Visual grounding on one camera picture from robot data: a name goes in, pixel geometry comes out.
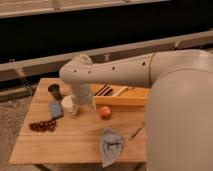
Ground wooden table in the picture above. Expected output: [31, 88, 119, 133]
[10, 78, 146, 164]

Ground thin metal utensil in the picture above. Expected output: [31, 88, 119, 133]
[129, 122, 145, 140]

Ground dark red grapes bunch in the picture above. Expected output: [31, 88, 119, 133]
[29, 120, 56, 132]

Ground yellow plastic bin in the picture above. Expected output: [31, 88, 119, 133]
[94, 88, 149, 106]

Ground white round container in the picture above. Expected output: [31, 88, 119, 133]
[61, 96, 79, 115]

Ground light blue towel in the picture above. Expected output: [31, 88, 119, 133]
[100, 128, 124, 168]

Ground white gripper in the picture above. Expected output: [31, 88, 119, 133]
[71, 84, 96, 111]

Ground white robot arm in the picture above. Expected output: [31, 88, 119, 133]
[59, 50, 213, 171]

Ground dark brown cup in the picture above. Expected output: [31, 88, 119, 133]
[48, 84, 62, 100]

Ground dark utensils in bin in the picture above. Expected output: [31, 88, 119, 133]
[95, 85, 113, 96]

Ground blue sponge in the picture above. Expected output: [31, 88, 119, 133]
[49, 101, 63, 119]

